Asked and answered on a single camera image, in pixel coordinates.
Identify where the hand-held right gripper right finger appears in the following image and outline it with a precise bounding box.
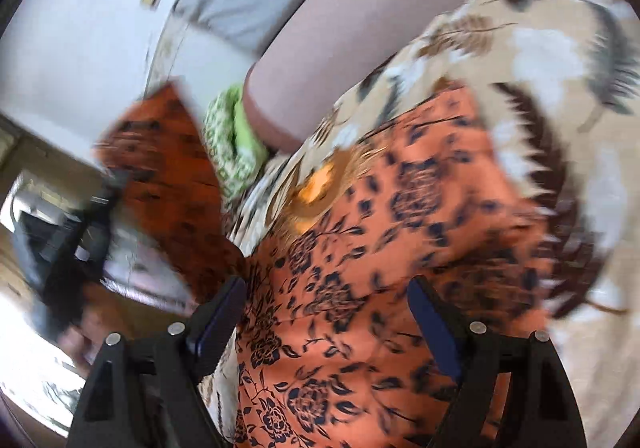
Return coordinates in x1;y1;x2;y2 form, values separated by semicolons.
407;275;588;448

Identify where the beige leaf print blanket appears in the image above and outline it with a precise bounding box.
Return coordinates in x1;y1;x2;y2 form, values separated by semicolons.
200;0;640;448

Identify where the pink bolster pillow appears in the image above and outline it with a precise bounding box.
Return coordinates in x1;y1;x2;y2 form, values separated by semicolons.
242;0;506;153

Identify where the green patterned pillow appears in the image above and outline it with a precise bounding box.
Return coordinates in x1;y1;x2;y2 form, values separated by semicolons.
202;82;271;199

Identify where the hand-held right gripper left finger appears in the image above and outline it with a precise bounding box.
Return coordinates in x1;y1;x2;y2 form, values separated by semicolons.
67;275;248;448

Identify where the orange floral cloth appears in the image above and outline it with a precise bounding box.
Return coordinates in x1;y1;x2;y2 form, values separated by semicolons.
92;80;556;448

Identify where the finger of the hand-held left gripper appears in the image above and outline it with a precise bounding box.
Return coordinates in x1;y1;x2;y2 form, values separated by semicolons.
99;168;128;211

